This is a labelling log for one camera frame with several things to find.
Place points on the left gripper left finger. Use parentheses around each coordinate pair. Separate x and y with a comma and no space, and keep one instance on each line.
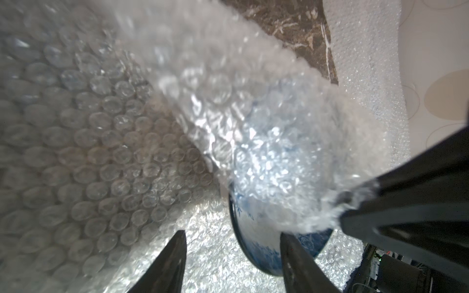
(166,273)

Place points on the blue white patterned bowl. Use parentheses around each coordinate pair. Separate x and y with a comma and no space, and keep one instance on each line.
(258,225)

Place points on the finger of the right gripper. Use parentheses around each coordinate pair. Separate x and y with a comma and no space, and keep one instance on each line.
(422,208)

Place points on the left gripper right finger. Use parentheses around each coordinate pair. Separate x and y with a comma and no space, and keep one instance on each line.
(300,272)

